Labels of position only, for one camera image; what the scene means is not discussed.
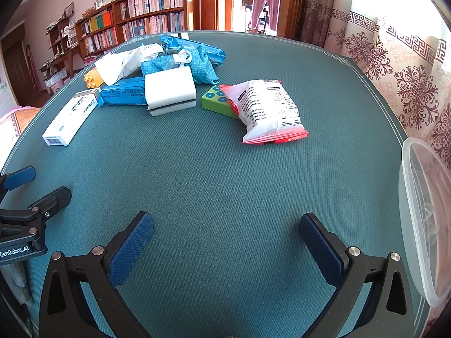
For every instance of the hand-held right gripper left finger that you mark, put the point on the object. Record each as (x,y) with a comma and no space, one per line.
(132,250)

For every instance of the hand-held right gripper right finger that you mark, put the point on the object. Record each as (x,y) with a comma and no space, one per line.
(320,250)

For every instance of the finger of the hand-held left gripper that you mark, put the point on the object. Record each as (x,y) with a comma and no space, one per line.
(54,199)
(19,177)

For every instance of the clear plastic container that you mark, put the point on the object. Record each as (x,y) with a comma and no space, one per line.
(410,197)

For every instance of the orange yellow toy brick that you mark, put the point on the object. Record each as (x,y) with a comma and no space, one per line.
(92,77)

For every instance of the white plastic pouch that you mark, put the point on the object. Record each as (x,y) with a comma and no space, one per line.
(119,63)

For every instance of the white red snack packet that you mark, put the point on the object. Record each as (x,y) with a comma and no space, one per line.
(267,109)

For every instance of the white sponge black stripe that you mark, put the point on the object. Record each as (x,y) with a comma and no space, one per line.
(169,88)

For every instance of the green block blue dots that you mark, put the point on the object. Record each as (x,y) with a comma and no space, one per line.
(215,100)

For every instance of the teal mesh bag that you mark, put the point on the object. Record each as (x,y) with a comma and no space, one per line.
(201,63)

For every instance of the long blue packet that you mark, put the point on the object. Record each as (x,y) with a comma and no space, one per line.
(215,55)

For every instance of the wooden side shelf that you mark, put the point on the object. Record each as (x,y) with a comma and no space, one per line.
(60,42)

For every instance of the maroon patterned white curtain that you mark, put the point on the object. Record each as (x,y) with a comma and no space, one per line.
(387,60)

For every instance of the wooden bookshelf with books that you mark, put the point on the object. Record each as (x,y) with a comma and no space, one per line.
(151,3)

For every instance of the wooden door with knob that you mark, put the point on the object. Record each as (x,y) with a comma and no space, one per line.
(292,14)

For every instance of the pink hanging pants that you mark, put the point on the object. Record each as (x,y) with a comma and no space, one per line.
(260,3)

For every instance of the wooden door frame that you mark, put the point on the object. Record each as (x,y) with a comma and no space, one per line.
(222,3)

